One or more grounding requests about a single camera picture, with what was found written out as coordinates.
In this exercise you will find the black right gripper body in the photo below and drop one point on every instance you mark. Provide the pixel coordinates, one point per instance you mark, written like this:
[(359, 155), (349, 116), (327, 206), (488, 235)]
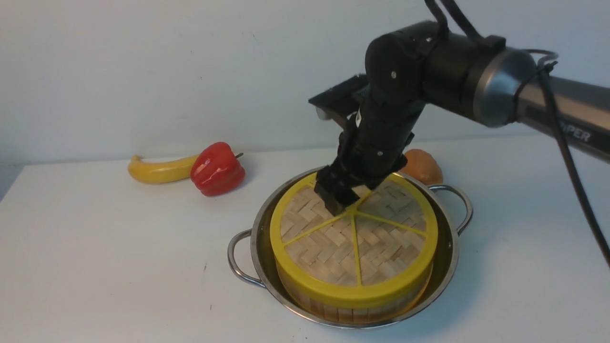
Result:
[(364, 159)]

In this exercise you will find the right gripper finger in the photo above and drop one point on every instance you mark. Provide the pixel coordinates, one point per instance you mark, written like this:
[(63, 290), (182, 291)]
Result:
[(340, 201), (322, 188)]

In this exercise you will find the yellow bamboo steamer lid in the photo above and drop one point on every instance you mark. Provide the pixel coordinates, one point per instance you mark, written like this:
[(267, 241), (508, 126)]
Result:
[(352, 247)]

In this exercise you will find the yellow rimmed bamboo steamer basket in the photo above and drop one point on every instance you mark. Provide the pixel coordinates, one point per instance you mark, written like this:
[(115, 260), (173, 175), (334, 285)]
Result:
[(352, 295)]

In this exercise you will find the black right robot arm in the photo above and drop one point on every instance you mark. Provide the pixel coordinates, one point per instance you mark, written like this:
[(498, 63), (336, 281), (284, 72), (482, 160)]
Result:
[(488, 83)]

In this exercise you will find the stainless steel pot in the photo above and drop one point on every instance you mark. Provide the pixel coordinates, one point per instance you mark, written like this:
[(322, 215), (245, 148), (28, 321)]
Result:
[(382, 261)]

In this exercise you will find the red bell pepper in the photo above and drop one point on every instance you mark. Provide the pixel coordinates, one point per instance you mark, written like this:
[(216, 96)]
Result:
[(217, 170)]

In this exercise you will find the yellow banana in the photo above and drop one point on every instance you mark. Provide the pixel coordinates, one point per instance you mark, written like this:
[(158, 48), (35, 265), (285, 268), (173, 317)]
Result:
[(160, 172)]

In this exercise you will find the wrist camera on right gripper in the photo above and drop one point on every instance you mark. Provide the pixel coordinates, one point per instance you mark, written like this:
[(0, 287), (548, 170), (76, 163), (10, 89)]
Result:
[(339, 102)]

